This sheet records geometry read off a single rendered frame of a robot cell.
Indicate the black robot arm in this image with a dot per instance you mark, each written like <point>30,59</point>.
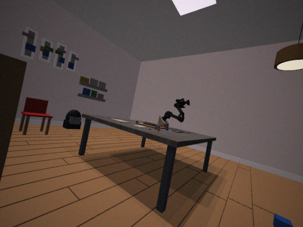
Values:
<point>177,105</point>

